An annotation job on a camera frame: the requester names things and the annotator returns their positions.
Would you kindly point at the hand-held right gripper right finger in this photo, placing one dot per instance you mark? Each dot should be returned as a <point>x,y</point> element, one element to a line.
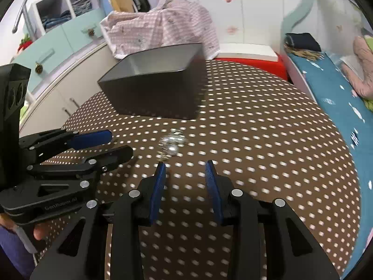
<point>214,194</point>

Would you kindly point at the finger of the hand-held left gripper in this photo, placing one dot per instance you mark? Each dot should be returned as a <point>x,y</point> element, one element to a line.
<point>116,155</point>
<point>90,138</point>

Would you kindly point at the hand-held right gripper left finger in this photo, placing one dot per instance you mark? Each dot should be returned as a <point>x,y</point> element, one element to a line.
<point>158,194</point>

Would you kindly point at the silver bead jewelry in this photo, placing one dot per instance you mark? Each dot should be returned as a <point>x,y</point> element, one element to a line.
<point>170,145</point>

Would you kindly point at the grey metal box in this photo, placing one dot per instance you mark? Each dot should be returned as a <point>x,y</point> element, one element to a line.
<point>154,93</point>

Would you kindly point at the person's left forearm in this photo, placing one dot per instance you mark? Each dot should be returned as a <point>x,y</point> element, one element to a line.
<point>11,256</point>

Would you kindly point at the person's left hand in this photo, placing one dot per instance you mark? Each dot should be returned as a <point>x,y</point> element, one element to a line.
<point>40,233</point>

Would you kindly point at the low white cabinet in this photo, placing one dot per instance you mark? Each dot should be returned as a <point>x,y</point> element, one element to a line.
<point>67,84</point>

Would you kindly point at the large pinecone ornament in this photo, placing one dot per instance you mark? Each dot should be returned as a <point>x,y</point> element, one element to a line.
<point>38,68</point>

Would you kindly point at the red strawberry plush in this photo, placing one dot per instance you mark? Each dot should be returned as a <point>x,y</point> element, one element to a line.
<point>25,43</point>

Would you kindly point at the small pinecone ornament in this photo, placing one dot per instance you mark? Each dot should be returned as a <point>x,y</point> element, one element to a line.
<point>91,32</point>

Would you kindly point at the mint white cabinet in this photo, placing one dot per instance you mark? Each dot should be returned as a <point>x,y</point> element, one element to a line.
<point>72,32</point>

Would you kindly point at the grey metal handrail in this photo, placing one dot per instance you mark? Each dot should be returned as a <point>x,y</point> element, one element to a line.
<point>20,14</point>

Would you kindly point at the folded blue jeans stack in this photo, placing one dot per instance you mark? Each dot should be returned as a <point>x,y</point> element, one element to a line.
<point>56,19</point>

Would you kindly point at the folded grey jeans stack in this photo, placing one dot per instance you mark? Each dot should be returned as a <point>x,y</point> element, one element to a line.
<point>82,5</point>

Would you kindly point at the red storage box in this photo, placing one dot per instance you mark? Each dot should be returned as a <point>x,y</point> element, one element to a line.
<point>279,67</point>

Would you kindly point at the pink checked cloth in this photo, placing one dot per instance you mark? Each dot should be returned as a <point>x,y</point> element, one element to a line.
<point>174,23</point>

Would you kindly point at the white lid board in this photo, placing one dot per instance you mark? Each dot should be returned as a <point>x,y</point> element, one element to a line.
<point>247,51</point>

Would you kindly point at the blue printed bed sheet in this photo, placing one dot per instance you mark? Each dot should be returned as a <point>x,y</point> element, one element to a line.
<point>329,87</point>

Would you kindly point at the pink flower sticker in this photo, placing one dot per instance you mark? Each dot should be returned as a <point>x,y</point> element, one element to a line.
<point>232,29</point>

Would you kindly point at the tan folded garment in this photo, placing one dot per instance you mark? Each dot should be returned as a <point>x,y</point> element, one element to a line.
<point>306,54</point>

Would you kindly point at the black folded garment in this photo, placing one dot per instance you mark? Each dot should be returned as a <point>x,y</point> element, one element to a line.
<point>303,42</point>

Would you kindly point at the pale green wardrobe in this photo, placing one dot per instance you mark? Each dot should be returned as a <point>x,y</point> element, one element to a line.
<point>247,8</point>

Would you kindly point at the white pillow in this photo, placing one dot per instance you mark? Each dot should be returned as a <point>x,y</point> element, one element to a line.
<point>348,59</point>

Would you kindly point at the pink quilt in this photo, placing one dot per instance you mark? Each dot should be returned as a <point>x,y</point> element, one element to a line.
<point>362,73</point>

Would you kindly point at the green quilt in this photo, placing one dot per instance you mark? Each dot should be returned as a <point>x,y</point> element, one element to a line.
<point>369,46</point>

